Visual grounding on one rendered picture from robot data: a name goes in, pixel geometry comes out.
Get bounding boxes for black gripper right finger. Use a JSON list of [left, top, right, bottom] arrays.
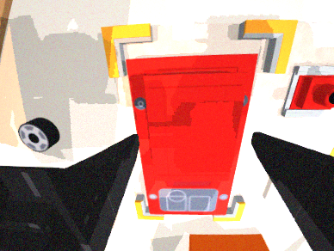
[[251, 132, 334, 251]]

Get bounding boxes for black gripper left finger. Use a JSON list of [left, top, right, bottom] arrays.
[[0, 134, 139, 251]]

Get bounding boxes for black toy wheel with grey hub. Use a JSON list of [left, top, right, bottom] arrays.
[[18, 117, 60, 152]]

